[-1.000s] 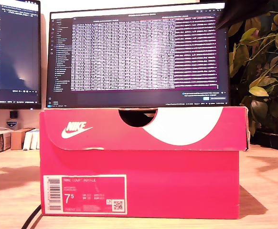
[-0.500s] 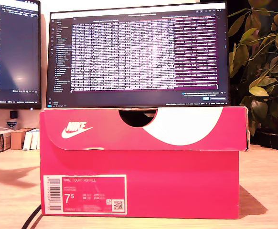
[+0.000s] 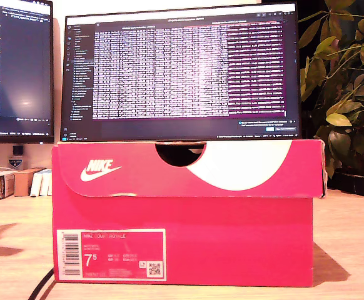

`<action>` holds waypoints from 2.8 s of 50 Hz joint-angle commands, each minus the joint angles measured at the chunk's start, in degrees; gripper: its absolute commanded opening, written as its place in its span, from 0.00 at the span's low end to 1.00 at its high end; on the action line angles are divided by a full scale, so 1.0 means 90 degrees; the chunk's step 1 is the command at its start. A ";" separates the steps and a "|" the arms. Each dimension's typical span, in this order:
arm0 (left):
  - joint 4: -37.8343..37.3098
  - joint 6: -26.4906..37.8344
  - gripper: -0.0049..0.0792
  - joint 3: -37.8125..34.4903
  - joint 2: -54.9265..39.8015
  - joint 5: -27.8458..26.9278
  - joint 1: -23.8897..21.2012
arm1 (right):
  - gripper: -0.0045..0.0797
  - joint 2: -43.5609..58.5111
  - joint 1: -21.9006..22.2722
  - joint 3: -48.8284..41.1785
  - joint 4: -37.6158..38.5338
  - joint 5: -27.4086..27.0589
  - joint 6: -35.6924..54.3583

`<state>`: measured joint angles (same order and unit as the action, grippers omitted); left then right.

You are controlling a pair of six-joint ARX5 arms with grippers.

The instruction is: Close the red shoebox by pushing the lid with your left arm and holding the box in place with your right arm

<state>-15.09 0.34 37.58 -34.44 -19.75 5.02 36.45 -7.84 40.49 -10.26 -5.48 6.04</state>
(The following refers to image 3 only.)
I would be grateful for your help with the small black cube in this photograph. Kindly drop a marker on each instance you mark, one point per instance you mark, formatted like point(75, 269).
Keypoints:
point(17, 150)

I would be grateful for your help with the brown cardboard box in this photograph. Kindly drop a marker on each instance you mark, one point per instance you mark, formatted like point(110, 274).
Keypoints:
point(22, 184)

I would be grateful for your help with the wide computer monitor with terminal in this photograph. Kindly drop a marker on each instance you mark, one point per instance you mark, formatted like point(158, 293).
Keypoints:
point(185, 62)

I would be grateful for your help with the red Nike shoebox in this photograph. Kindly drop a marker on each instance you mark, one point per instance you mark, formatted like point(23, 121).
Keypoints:
point(185, 218)

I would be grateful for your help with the dark computer monitor with code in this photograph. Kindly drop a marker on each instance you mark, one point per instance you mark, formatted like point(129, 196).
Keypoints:
point(19, 78)

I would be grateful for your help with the black plant pot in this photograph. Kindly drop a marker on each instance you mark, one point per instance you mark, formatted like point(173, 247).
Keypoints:
point(357, 186)

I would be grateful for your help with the shield-shaped badge sticker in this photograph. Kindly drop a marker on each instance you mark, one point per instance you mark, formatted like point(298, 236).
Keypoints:
point(15, 162)

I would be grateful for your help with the slim white box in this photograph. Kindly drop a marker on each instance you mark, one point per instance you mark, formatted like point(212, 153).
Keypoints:
point(35, 186)
point(46, 186)

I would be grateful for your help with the green leafy houseplant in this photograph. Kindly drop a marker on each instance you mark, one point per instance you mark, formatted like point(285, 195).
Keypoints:
point(338, 120)

